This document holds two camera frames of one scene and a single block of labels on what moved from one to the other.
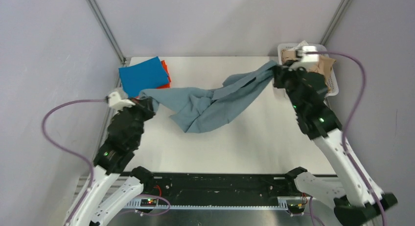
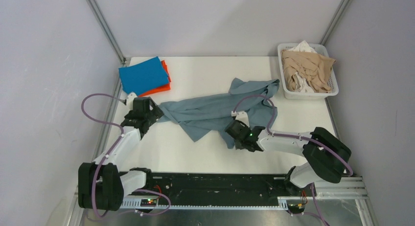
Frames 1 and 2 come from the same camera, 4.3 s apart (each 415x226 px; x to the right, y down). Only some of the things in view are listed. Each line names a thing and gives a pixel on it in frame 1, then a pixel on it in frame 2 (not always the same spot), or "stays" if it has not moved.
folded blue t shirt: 148,74 stays
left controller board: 148,202 stays
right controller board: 296,208 stays
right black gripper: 282,71 → 238,145
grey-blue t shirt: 195,107 → 202,116
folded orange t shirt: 163,62 stays
